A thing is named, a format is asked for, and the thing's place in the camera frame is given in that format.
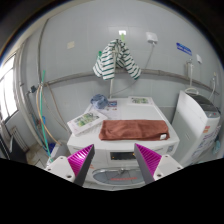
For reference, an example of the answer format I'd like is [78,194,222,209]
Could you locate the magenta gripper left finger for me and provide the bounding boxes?
[68,144,95,186]

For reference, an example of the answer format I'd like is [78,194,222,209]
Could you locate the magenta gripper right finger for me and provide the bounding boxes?
[134,144,162,184]

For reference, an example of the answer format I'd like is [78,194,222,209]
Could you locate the brown towel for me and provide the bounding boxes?
[99,120,170,141]

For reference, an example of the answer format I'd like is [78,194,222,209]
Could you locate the white front-load washing machine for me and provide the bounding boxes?
[67,98,179,190]

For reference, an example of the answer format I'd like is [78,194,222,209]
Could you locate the illustrated booklet left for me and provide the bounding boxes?
[67,110,107,135]

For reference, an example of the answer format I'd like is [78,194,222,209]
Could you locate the illustrated booklet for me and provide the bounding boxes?
[128,96,154,106]
[67,110,107,135]

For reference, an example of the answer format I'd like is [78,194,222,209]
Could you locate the white top-load washing machine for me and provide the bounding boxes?
[172,91,220,167]

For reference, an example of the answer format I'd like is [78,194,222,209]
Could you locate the illustrated booklet rear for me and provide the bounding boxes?
[128,96,154,106]

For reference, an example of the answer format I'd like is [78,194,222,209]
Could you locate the blue crumpled cloth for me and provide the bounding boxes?
[91,94,108,109]

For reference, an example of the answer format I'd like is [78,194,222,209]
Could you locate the window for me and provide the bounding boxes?
[0,56,17,120]

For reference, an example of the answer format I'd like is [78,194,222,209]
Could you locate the green white striped garment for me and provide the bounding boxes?
[93,39,141,80]

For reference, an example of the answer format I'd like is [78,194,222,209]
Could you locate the green hose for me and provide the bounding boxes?
[39,69,52,158]

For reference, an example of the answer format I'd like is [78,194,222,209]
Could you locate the grey horizontal wall pipe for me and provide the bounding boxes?
[45,69,213,92]

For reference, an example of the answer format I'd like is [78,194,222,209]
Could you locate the water tap on wall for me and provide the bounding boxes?
[186,59,194,87]

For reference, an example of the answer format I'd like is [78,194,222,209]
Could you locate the white power cable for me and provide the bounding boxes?
[113,42,156,97]

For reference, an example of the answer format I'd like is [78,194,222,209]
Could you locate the blue wall sign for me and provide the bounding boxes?
[176,42,192,56]

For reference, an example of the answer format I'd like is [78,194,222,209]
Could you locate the white wall socket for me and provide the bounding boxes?
[146,32,158,44]

